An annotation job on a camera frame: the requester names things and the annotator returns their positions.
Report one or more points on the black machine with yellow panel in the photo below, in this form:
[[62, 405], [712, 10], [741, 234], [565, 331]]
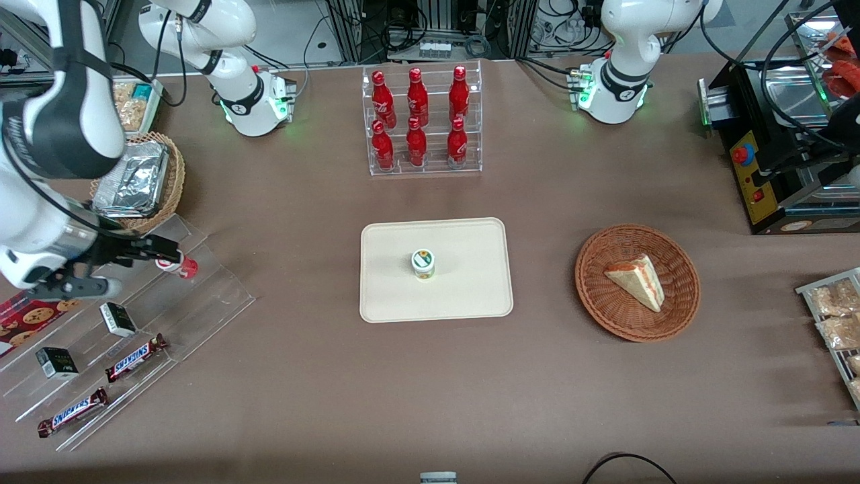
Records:
[[759, 188]]

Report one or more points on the clear nut snack pack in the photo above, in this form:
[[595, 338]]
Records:
[[833, 299], [840, 333]]

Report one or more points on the wrapped triangle sandwich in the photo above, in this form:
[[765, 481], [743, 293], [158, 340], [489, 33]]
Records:
[[638, 281]]

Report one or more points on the silver foil packet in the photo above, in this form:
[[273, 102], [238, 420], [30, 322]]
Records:
[[138, 175]]

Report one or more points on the red cola bottle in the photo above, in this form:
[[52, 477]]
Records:
[[417, 101], [416, 146], [457, 146], [383, 149], [459, 97], [383, 101]]

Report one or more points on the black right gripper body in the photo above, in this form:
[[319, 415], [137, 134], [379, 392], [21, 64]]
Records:
[[111, 251]]

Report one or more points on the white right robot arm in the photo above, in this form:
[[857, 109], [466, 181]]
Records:
[[235, 27]]

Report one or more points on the brown snickers bar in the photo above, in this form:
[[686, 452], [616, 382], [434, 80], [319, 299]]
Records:
[[72, 412], [134, 358]]

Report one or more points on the small black box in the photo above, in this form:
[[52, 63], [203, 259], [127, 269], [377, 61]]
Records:
[[57, 363], [118, 319]]

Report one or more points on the cream plastic tray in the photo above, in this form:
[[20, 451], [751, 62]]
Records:
[[470, 282]]

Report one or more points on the grey wrist camera bar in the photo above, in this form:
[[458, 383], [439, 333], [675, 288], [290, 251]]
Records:
[[80, 289]]

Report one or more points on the red cookie box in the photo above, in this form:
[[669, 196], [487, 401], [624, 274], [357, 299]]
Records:
[[27, 319]]

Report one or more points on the teal snack pack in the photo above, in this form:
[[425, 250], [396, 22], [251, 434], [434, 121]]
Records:
[[142, 91]]

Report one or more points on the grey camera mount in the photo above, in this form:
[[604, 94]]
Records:
[[438, 478]]

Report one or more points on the red emergency stop button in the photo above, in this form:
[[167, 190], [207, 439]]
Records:
[[742, 154]]

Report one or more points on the grey power strip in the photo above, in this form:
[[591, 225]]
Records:
[[435, 48]]

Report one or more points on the large clear cracker pack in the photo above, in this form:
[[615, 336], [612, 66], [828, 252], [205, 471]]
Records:
[[132, 115]]

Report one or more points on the tan wicker basket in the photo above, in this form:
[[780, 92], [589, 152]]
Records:
[[176, 175]]

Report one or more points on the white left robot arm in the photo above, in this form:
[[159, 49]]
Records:
[[625, 27]]

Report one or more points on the white snack bin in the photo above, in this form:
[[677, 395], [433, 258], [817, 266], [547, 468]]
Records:
[[154, 111]]

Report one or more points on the clear acrylic bottle rack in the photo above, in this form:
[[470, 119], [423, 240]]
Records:
[[430, 168]]

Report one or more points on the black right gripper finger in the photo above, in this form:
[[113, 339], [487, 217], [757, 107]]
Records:
[[161, 243], [161, 257]]

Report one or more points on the small clear cracker pack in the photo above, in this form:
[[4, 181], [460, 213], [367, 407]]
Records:
[[124, 91]]

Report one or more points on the metal snack tray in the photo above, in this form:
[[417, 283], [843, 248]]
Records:
[[833, 363]]

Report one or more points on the clear acrylic stepped stand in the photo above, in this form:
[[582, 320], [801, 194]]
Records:
[[201, 296]]

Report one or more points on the brown wicker sandwich basket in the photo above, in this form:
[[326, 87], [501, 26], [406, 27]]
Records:
[[605, 302]]

